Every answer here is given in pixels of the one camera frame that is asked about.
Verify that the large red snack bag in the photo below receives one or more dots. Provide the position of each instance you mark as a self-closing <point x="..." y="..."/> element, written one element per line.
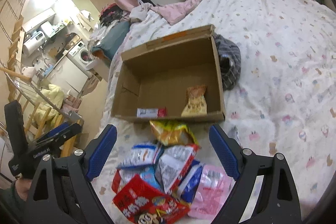
<point x="139" y="202"/>

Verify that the orange brown snack packet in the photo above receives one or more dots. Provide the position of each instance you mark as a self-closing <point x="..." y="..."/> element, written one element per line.
<point x="196" y="102"/>

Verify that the white kitchen cabinet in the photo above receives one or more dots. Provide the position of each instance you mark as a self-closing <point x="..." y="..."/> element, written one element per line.
<point x="68" y="76"/>

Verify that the brown cardboard box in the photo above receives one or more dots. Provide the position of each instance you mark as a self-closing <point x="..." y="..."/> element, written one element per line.
<point x="157" y="74"/>

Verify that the white snack bar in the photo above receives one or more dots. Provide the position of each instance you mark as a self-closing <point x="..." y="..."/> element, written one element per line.
<point x="151" y="113"/>

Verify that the pink snack pouch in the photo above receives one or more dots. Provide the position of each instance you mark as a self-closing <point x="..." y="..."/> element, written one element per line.
<point x="212" y="192"/>

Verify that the blue yellow snack bag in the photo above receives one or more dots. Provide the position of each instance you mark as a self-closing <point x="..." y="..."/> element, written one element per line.
<point x="186" y="190"/>

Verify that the dark striped cloth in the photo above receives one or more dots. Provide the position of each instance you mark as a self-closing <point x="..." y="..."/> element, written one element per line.
<point x="229" y="61"/>

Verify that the wooden drying rack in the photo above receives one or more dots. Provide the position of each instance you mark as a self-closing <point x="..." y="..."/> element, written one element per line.
<point x="23" y="90"/>

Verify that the person's left hand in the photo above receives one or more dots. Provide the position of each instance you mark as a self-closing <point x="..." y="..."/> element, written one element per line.
<point x="22" y="187"/>

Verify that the red sauce packet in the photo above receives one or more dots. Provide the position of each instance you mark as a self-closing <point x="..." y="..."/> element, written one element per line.
<point x="122" y="177"/>

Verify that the yellow chip bag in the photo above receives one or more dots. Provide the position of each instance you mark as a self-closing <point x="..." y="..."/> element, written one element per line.
<point x="172" y="133"/>

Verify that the white red-edged snack bag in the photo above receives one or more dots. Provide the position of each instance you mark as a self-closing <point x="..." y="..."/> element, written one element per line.
<point x="173" y="164"/>

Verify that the yellow cloth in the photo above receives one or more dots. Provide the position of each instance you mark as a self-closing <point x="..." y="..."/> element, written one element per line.
<point x="55" y="95"/>

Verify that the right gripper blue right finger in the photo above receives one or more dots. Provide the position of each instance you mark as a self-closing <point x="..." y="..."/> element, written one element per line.
<point x="227" y="150"/>

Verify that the teal orange bedding bundle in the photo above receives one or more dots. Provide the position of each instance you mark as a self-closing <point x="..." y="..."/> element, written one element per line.
<point x="107" y="47"/>

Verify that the white water heater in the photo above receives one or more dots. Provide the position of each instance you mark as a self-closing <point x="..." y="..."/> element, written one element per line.
<point x="33" y="43"/>

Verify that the white washing machine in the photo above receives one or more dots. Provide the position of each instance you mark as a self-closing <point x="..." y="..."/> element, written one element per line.
<point x="79" y="55"/>

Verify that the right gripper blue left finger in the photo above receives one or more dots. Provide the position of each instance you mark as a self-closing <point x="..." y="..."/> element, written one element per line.
<point x="98" y="150"/>

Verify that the blue white snack bag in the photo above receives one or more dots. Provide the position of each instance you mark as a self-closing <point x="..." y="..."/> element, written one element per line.
<point x="142" y="155"/>

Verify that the pile of clothes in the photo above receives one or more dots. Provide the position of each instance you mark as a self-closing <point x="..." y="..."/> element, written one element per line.
<point x="110" y="17"/>

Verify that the white patterned bed quilt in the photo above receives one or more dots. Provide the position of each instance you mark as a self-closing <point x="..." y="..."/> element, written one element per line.
<point x="285" y="98"/>

